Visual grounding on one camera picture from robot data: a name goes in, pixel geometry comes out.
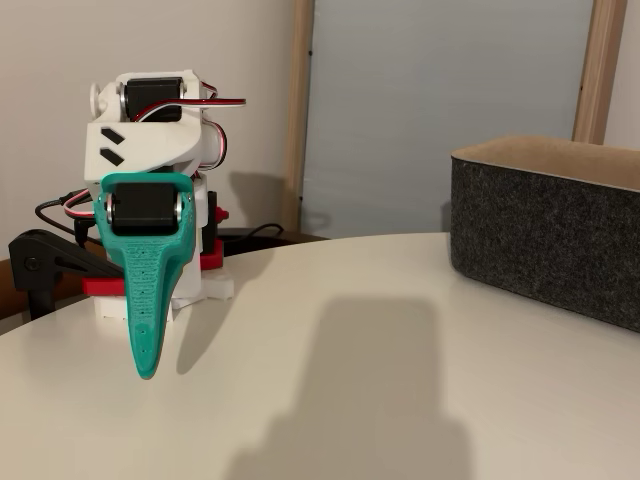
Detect red white black servo cable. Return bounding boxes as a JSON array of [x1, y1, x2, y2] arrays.
[[132, 84, 248, 124], [199, 117, 229, 174], [62, 188, 99, 221]]

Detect black clamp red pad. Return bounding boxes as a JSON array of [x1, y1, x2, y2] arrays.
[[7, 228, 126, 321]]

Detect black power cable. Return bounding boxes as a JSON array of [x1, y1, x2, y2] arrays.
[[222, 223, 286, 241]]

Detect grey felt box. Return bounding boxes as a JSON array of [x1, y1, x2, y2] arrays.
[[448, 133, 640, 334]]

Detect black clamp red knob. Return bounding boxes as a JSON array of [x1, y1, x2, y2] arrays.
[[199, 191, 230, 271]]

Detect light wooden post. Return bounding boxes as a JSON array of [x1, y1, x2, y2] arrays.
[[571, 0, 629, 146], [281, 0, 317, 234]]

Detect frosted panel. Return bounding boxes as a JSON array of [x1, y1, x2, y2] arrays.
[[299, 0, 596, 240]]

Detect dark brown chair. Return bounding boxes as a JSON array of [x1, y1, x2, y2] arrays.
[[0, 257, 31, 321], [219, 225, 331, 251]]

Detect black USB cable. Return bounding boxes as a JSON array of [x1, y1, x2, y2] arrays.
[[34, 192, 96, 246]]

